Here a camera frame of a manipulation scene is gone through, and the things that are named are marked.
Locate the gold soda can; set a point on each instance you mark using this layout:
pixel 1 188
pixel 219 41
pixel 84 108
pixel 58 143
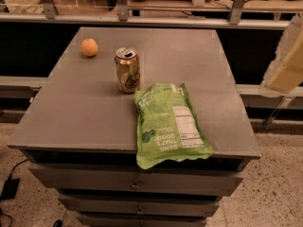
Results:
pixel 127 69

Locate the grey drawer cabinet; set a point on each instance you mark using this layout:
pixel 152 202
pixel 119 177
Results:
pixel 79 133

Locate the black power adapter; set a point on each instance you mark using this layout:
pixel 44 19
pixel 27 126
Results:
pixel 10 189

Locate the orange fruit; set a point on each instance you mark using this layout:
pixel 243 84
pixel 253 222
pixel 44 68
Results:
pixel 89 47

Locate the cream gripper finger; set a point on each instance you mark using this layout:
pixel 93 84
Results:
pixel 285 72

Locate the metal shelf rail frame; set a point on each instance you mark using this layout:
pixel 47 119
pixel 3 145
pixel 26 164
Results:
pixel 256 14

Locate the green rice chip bag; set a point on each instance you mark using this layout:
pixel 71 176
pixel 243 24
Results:
pixel 167 127

